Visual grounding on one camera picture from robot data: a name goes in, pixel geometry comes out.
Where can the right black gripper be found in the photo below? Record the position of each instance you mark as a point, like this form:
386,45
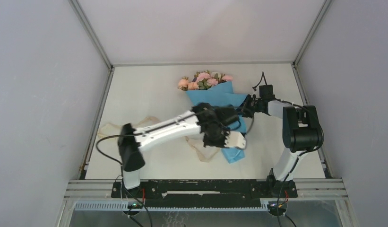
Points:
247,113

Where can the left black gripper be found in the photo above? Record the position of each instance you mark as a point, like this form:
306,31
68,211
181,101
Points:
207,143

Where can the fake pink flower bouquet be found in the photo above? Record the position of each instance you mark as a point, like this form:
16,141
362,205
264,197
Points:
203,80

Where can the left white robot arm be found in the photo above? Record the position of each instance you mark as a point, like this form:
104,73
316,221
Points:
133,142

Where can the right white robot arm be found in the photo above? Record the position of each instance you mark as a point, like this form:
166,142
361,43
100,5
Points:
301,130

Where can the right base circuit board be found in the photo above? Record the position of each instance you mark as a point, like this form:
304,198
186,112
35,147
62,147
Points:
274,205

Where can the base circuit board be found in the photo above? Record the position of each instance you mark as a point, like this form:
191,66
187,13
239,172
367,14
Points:
274,205
134,205

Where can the left base circuit board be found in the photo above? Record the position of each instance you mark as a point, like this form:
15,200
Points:
134,205

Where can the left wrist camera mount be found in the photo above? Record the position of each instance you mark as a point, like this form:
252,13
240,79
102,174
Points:
236,140

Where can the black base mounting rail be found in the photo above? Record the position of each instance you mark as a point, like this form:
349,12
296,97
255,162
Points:
207,193

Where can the white slotted cable duct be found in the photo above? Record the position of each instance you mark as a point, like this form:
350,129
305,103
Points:
119,206

